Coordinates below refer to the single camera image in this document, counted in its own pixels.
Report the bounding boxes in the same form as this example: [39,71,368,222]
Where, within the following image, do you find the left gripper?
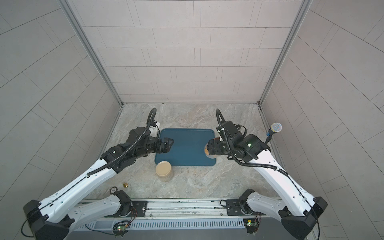
[134,137,177,160]

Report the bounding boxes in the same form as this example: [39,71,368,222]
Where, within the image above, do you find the clear cookie jar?
[204,138,223,159]

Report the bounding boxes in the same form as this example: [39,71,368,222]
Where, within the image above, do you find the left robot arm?
[23,127,174,240]

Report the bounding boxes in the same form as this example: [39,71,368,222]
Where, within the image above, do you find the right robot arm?
[205,134,328,240]

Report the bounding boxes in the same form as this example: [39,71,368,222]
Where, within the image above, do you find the beige lid jar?
[156,161,173,182]

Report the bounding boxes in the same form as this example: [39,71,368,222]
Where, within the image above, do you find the blue tray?
[155,129,216,167]

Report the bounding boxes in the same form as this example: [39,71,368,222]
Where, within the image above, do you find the right circuit board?
[243,218,260,234]

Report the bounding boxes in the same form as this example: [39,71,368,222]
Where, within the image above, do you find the circuit board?
[243,218,260,234]
[112,221,130,237]

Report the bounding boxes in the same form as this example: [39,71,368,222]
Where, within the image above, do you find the left circuit board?
[112,221,130,237]

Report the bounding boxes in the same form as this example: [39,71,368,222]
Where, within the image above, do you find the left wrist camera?
[149,121,160,137]

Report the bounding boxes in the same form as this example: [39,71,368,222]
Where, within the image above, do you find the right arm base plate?
[221,199,265,216]

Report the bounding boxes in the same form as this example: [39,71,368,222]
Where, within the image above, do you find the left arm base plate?
[105,201,148,218]

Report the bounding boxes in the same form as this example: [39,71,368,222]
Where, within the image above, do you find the aluminium rail frame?
[73,199,272,234]

